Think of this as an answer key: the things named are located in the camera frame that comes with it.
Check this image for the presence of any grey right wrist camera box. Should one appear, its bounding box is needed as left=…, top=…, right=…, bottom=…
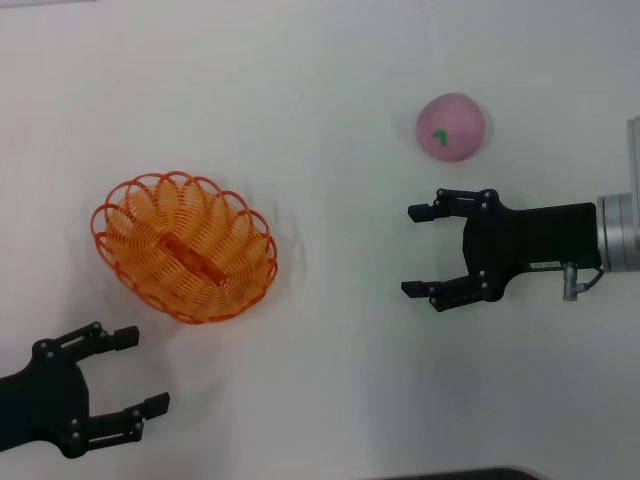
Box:
left=624, top=115, right=640, bottom=196

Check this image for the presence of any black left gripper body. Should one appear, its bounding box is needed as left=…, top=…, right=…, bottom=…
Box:
left=0, top=339, right=92, bottom=460

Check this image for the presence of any orange plastic woven basket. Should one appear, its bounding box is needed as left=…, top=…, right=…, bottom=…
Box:
left=90, top=171, right=279, bottom=326

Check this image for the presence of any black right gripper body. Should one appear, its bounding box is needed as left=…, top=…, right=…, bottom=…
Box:
left=461, top=189, right=602, bottom=304

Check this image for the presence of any dark rounded robot base edge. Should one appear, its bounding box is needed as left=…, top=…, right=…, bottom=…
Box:
left=384, top=465, right=544, bottom=480

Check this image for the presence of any pink peach with green leaf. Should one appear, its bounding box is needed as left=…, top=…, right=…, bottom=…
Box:
left=415, top=91, right=487, bottom=164

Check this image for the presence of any grey connector with black cable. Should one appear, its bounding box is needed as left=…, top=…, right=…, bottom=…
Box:
left=561, top=261, right=605, bottom=303

